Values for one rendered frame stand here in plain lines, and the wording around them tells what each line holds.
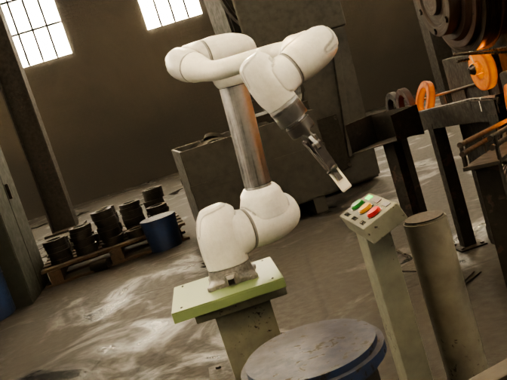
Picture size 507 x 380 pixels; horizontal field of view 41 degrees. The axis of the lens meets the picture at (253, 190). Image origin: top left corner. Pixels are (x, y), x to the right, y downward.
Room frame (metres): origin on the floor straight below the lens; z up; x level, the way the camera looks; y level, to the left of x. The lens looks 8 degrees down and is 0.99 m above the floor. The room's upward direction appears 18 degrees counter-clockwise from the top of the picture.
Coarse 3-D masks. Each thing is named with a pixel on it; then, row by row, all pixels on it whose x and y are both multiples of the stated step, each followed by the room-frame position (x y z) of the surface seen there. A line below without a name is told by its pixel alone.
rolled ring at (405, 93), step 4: (404, 88) 3.37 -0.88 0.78; (396, 92) 3.44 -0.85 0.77; (400, 92) 3.39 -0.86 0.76; (404, 92) 3.34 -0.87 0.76; (408, 92) 3.34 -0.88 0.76; (396, 96) 3.45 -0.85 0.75; (400, 96) 3.42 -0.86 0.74; (404, 96) 3.34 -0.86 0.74; (408, 96) 3.32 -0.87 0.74; (412, 96) 3.32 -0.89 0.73; (396, 100) 3.47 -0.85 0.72; (400, 100) 3.45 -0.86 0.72; (408, 100) 3.31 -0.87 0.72; (412, 100) 3.31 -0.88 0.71; (400, 104) 3.46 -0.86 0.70; (408, 104) 3.32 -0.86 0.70; (412, 104) 3.31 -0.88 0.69
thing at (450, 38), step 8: (464, 0) 2.34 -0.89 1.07; (472, 0) 2.32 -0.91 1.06; (464, 8) 2.36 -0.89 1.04; (472, 8) 2.34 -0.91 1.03; (480, 8) 2.32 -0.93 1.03; (464, 16) 2.37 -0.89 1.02; (472, 16) 2.35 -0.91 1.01; (480, 16) 2.33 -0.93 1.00; (464, 24) 2.39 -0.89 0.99; (472, 24) 2.37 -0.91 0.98; (456, 32) 2.46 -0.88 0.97; (464, 32) 2.42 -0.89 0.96; (472, 32) 2.38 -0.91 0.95; (448, 40) 2.59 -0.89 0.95; (456, 40) 2.51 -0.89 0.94; (464, 40) 2.46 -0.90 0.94; (472, 40) 2.43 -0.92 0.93
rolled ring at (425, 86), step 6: (420, 84) 3.24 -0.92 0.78; (426, 84) 3.16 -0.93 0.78; (432, 84) 3.15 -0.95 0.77; (420, 90) 3.24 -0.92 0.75; (426, 90) 3.15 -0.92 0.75; (432, 90) 3.13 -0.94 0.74; (420, 96) 3.26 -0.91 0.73; (426, 96) 3.14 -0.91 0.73; (432, 96) 3.12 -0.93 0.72; (420, 102) 3.26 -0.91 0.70; (426, 102) 3.14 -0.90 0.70; (432, 102) 3.11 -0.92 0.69; (420, 108) 3.25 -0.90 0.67; (426, 108) 3.13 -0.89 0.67
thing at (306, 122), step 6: (306, 114) 1.82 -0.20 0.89; (300, 120) 1.79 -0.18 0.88; (306, 120) 1.80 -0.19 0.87; (294, 126) 1.79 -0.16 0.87; (300, 126) 1.79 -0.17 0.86; (306, 126) 1.79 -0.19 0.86; (312, 126) 1.80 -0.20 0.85; (288, 132) 1.81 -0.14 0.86; (294, 132) 1.79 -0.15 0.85; (300, 132) 1.79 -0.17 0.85; (306, 132) 1.79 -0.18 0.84; (294, 138) 1.81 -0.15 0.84; (306, 138) 1.79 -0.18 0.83
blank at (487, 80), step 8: (480, 48) 2.49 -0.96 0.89; (472, 56) 2.52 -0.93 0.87; (480, 56) 2.46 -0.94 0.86; (488, 56) 2.44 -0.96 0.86; (488, 64) 2.42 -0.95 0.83; (488, 72) 2.43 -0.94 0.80; (496, 72) 2.43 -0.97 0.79; (472, 80) 2.57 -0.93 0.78; (480, 80) 2.51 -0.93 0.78; (488, 80) 2.44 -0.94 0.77; (496, 80) 2.44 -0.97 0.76; (480, 88) 2.52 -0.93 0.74; (488, 88) 2.47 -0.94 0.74
